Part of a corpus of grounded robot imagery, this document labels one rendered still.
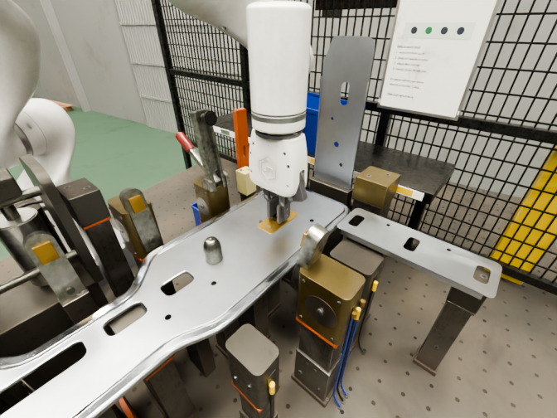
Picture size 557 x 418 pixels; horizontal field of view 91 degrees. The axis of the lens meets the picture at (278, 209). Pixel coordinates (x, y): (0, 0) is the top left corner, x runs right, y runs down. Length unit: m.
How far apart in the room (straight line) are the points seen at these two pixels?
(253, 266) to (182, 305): 0.13
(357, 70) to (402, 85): 0.29
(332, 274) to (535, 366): 0.62
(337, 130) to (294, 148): 0.30
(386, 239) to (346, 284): 0.20
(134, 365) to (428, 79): 0.89
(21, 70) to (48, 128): 0.17
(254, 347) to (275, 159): 0.28
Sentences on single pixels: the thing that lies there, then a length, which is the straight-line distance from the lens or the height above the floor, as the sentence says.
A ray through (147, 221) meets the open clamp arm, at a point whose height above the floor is 1.04.
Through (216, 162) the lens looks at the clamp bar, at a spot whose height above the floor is 1.10.
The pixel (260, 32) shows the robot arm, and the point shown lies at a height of 1.35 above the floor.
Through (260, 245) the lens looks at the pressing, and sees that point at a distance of 0.54.
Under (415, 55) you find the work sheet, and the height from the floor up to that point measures 1.29.
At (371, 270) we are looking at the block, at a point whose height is 0.98.
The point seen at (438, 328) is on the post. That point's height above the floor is 0.84.
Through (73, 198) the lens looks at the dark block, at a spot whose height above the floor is 1.12.
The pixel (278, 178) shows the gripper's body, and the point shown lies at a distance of 0.45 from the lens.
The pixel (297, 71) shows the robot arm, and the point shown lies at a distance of 0.40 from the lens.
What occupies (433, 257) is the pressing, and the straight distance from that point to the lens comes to 0.59.
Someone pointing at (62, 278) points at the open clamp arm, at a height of 1.03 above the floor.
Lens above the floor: 1.36
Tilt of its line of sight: 34 degrees down
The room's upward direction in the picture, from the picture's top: straight up
